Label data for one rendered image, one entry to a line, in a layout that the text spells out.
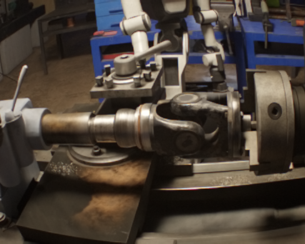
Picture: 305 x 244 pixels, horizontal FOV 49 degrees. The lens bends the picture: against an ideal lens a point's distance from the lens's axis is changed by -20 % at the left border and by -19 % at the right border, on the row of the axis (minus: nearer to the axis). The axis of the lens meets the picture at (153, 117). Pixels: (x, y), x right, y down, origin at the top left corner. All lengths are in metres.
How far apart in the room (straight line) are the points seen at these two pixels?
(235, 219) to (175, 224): 0.19
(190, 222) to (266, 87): 0.53
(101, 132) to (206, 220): 0.45
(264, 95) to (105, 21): 2.21
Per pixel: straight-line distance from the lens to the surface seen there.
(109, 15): 2.89
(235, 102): 0.85
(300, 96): 0.87
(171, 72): 2.05
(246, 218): 1.16
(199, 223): 1.17
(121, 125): 0.90
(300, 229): 0.97
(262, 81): 0.83
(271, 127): 0.79
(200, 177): 1.18
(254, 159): 0.83
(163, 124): 0.85
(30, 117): 0.99
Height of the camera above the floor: 1.53
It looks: 27 degrees down
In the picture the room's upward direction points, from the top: 8 degrees counter-clockwise
